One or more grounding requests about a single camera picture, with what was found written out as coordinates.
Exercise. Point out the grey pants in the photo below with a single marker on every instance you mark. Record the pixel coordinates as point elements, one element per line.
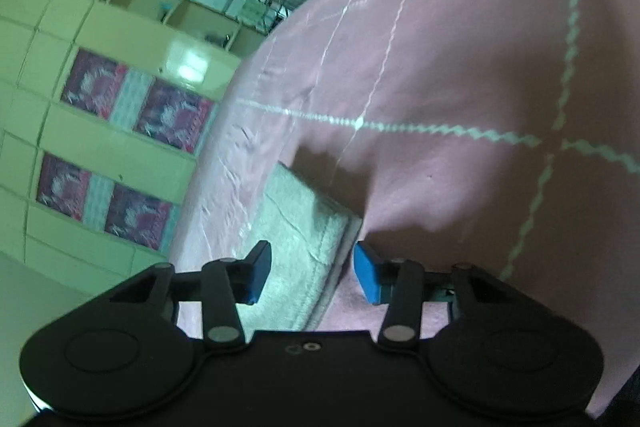
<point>300,232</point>

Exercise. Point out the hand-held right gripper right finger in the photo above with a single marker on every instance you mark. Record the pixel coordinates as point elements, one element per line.
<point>367,274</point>

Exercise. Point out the wall poster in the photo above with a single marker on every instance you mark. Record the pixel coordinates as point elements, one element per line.
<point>95,82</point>
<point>172,122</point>

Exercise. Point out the cream corner shelf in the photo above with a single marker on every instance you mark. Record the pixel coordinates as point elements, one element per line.
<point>175,14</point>

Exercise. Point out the metal stair railing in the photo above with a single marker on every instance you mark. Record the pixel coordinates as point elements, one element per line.
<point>265,4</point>

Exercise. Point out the cream wardrobe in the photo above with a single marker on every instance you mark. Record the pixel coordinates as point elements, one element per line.
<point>45,32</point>

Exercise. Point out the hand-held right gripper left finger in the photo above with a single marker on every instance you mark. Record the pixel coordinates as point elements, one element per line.
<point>257,274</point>

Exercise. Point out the pink checked bedsheet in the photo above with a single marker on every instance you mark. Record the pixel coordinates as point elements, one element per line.
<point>450,57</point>

